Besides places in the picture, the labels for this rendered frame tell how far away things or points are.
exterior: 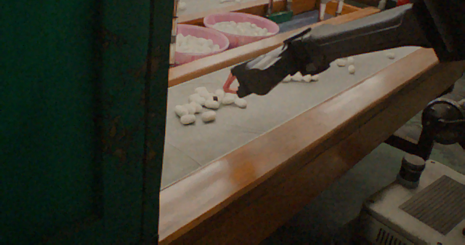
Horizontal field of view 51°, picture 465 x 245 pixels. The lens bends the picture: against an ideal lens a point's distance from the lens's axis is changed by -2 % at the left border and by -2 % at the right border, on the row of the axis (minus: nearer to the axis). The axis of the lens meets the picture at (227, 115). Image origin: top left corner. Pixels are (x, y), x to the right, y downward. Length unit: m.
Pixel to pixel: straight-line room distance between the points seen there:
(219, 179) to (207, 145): 0.16
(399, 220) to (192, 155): 0.66
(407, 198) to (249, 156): 0.67
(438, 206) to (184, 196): 0.89
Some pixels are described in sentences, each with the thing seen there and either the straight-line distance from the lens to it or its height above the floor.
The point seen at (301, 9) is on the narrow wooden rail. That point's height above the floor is 0.70.
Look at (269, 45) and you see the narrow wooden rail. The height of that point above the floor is 0.76.
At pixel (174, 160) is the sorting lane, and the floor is 0.74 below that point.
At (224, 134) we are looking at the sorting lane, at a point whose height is 0.74.
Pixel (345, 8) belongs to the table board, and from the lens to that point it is 2.45.
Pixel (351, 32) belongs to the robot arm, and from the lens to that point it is 0.78.
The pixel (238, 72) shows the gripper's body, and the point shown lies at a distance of 1.02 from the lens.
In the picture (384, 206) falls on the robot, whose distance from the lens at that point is 1.47.
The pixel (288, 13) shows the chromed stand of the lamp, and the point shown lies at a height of 0.71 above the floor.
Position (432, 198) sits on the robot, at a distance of 1.58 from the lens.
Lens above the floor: 1.28
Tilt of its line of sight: 27 degrees down
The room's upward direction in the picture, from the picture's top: 7 degrees clockwise
